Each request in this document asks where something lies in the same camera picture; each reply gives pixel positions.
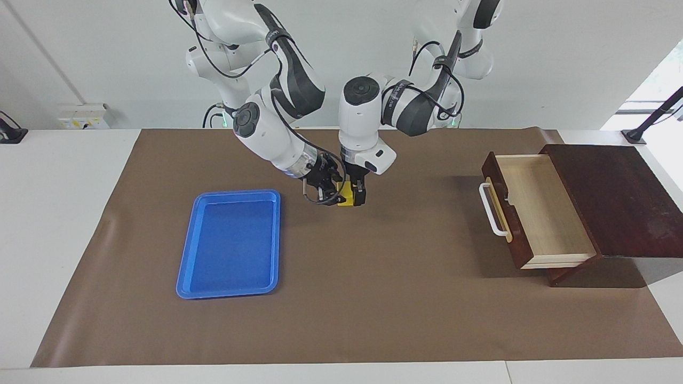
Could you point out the black clamp mount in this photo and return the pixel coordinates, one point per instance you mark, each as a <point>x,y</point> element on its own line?
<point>10,134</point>

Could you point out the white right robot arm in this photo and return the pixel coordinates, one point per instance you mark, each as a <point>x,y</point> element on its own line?
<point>267,133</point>

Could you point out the dark wooden cabinet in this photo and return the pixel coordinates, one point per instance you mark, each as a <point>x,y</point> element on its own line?
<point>613,202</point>

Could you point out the wooden drawer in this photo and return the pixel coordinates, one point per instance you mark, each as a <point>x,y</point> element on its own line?
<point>555,229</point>

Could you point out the brown table mat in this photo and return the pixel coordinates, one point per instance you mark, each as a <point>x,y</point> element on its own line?
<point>373,293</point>

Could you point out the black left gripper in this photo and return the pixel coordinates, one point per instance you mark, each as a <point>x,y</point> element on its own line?
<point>357,175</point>

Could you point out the white wall outlet box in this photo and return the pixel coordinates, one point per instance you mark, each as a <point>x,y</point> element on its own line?
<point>80,120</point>

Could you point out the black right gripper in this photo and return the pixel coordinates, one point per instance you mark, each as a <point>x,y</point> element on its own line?
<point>323,173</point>

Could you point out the black stand with base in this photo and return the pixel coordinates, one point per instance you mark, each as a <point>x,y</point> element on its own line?
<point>634,136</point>

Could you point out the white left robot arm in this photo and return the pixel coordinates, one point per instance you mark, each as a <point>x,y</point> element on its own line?
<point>363,122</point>

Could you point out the blue plastic tray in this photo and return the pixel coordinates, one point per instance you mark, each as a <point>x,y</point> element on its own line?
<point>229,256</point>

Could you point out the yellow cube block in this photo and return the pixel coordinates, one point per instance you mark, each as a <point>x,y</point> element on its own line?
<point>347,193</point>

